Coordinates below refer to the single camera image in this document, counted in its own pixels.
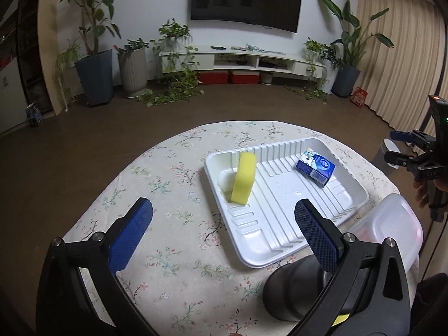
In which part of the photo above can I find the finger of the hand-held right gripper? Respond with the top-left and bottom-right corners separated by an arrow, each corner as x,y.
384,149 -> 422,169
390,129 -> 435,148

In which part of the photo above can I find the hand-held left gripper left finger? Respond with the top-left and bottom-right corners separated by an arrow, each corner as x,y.
36,197 -> 160,336

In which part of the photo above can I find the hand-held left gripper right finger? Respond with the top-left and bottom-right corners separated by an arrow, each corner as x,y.
290,198 -> 411,336

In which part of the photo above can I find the white foam tray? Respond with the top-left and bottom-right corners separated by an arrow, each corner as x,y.
205,137 -> 370,269

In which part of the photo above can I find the blue tissue pack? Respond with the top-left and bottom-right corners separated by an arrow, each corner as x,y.
296,148 -> 337,187

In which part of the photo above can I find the yellow rectangular sponge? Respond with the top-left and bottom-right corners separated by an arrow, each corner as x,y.
230,151 -> 258,206

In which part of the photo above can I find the person's right hand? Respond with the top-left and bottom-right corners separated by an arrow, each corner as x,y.
412,180 -> 436,211

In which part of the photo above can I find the floral tablecloth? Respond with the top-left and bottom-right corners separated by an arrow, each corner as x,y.
61,121 -> 421,336

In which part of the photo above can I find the translucent plastic container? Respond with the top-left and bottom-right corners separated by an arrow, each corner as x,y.
345,193 -> 424,270

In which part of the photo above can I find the beige curtain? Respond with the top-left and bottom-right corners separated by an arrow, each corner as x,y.
357,0 -> 443,134

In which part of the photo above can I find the dark blue tapered planter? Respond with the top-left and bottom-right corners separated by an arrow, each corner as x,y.
331,65 -> 361,99

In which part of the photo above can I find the trailing plant with white planter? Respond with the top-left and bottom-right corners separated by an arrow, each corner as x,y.
285,37 -> 339,104

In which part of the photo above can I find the large broad-leaf plant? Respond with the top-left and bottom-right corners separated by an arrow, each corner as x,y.
317,0 -> 395,69

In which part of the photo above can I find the person's dark clothing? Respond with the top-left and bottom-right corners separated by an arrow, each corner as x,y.
413,275 -> 448,336

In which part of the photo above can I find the blue printed box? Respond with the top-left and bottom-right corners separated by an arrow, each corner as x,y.
25,103 -> 44,127

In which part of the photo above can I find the grey ribbed planter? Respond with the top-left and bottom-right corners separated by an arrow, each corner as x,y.
117,47 -> 148,99

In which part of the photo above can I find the dark blue square planter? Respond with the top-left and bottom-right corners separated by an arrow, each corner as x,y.
74,49 -> 114,107

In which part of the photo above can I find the trailing pothos plant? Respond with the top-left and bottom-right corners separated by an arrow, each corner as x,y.
138,17 -> 207,107

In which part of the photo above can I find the thin spindly plant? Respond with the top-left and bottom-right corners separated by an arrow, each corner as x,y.
52,38 -> 83,85

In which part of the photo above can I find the small leafy plant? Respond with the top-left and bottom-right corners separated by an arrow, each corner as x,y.
119,38 -> 150,54

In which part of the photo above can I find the white television stand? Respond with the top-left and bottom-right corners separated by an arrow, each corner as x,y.
158,45 -> 326,78

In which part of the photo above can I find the dark shelving unit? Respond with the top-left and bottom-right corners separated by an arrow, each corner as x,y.
16,0 -> 53,116

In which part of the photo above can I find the tall leafy plant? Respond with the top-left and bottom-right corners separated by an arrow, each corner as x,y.
56,0 -> 121,57

